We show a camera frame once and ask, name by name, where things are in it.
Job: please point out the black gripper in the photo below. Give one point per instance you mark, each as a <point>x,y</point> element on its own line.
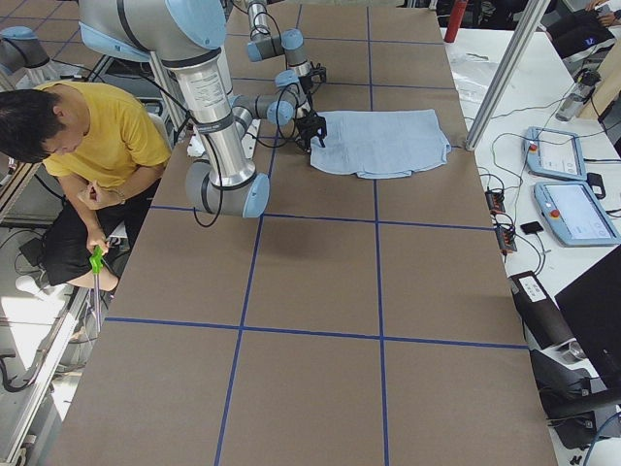
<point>309,128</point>

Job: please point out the light blue button-up shirt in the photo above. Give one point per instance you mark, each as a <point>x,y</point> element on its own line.
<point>380,145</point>

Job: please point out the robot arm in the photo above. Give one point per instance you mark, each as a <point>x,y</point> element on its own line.
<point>188,37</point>
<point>267,41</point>

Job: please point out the clear plastic bag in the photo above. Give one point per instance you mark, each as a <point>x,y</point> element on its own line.
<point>472,75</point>

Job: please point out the red bottle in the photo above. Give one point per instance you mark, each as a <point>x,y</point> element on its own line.
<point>455,19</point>

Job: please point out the person in yellow shirt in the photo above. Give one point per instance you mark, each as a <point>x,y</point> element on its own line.
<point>101,145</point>

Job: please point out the right orange-port USB hub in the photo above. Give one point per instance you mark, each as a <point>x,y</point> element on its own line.
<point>506,239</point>

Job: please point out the upper blue teach pendant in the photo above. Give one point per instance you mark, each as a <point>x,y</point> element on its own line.
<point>554,154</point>

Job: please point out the blue teach pendant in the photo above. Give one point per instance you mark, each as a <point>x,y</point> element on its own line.
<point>574,214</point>
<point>554,154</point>

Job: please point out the lower blue teach pendant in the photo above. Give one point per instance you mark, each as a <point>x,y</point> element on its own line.
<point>574,214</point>

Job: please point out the black monitor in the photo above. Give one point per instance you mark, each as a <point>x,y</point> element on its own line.
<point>590,306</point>

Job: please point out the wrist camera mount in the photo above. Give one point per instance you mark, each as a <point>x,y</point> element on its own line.
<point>315,76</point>

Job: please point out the grey aluminium frame post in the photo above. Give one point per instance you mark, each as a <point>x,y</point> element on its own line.
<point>517,45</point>

